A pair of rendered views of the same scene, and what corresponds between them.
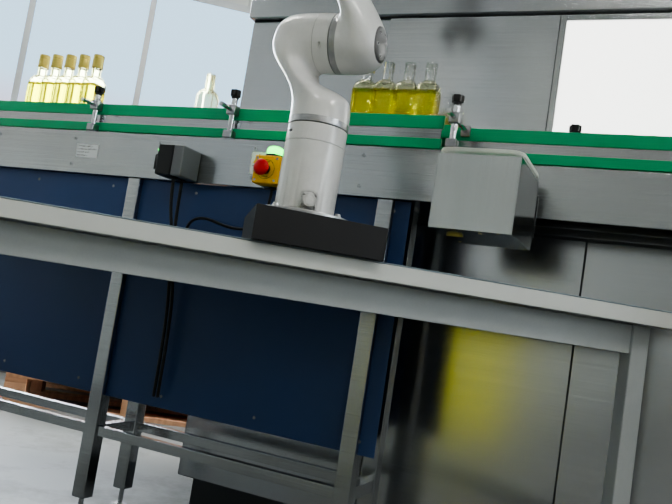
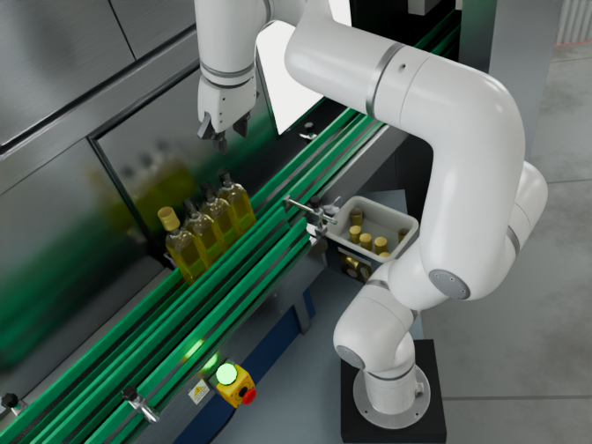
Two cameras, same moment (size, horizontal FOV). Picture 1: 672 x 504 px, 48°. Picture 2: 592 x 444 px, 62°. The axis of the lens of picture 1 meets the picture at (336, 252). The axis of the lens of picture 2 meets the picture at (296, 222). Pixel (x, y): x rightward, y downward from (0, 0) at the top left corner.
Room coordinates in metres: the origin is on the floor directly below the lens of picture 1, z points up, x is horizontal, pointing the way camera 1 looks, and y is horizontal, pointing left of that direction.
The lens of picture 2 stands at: (1.36, 0.60, 2.03)
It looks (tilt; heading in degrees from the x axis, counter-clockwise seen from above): 46 degrees down; 295
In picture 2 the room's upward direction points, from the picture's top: 15 degrees counter-clockwise
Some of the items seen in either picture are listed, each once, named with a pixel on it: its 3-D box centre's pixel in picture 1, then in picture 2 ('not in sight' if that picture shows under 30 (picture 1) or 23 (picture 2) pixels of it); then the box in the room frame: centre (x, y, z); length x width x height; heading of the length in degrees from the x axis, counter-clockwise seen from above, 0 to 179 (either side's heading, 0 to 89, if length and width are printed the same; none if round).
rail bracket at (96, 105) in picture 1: (90, 107); not in sight; (2.10, 0.75, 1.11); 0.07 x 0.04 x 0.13; 156
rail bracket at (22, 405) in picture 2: not in sight; (20, 406); (2.21, 0.38, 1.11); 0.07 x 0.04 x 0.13; 156
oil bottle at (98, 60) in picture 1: (91, 98); not in sight; (2.33, 0.84, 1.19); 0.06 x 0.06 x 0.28; 66
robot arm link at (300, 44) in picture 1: (313, 71); (376, 339); (1.49, 0.10, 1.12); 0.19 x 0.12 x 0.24; 68
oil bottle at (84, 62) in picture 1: (77, 98); not in sight; (2.35, 0.89, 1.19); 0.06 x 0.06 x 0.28; 66
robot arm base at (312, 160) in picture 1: (310, 174); (389, 374); (1.48, 0.07, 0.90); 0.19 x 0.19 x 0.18
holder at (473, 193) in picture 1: (488, 205); (364, 243); (1.60, -0.31, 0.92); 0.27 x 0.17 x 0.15; 156
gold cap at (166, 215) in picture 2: not in sight; (168, 218); (1.95, -0.01, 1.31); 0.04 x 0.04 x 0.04
